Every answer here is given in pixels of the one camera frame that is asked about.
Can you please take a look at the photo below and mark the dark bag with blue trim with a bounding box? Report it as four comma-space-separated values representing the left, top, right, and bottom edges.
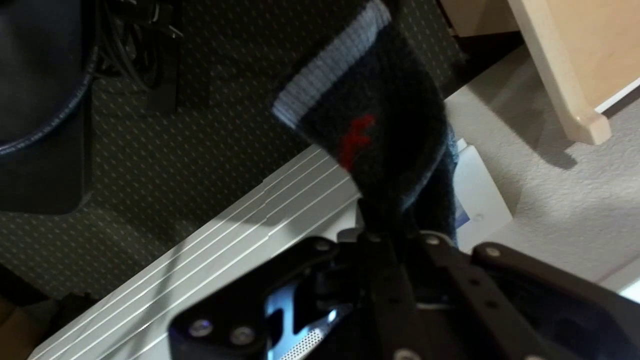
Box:
0, 0, 103, 217

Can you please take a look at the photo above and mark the light wooden table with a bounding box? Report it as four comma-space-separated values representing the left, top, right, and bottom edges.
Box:
507, 0, 640, 148

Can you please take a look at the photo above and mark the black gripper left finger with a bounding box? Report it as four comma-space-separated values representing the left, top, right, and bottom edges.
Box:
167, 229, 411, 360

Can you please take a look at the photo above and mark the white wall heater unit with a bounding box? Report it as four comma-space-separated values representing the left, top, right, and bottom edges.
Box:
29, 47, 640, 360

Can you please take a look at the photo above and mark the black sock with red mark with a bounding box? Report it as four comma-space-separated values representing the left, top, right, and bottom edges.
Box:
271, 0, 470, 245

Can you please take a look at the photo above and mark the black cable bundle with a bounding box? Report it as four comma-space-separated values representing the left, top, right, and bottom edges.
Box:
98, 0, 186, 117

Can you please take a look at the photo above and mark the brown leather armchair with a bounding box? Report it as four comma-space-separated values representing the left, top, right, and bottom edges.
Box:
0, 294, 48, 360

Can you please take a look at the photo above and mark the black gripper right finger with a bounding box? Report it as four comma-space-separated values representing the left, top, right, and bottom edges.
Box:
398, 230, 640, 360

